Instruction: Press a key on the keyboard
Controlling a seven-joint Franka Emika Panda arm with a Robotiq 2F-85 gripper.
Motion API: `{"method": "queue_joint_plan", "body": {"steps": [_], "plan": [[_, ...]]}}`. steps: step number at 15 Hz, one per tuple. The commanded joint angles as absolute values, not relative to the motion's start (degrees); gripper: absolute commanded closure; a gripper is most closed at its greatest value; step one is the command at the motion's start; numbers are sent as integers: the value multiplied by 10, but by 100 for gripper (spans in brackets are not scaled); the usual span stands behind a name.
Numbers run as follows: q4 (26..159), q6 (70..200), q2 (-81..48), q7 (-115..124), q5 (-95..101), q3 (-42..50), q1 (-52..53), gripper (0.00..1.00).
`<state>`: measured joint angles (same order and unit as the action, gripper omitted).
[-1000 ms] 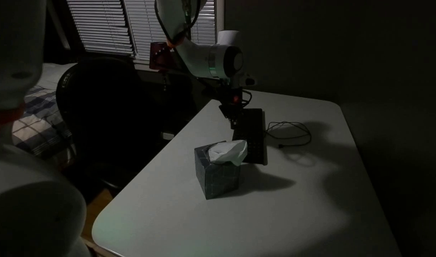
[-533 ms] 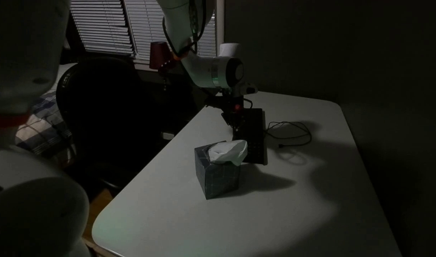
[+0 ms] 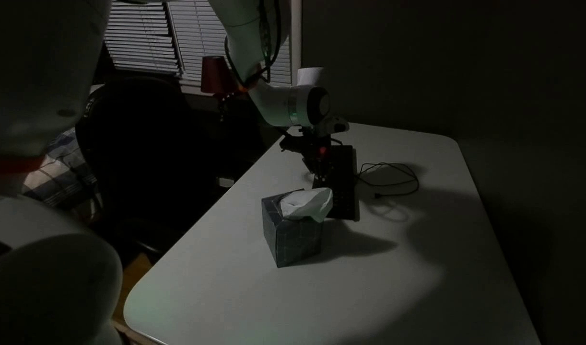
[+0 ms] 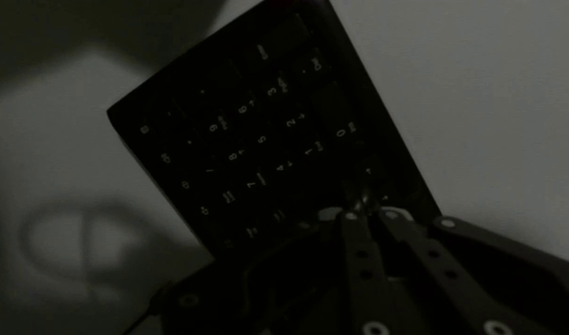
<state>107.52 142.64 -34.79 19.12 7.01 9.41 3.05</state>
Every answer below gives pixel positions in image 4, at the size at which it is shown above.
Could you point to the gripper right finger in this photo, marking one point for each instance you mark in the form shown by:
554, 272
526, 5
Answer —
445, 274

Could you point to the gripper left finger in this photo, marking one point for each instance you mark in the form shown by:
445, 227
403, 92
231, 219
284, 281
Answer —
363, 274

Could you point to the black keyboard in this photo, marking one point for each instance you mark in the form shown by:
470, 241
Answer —
247, 116

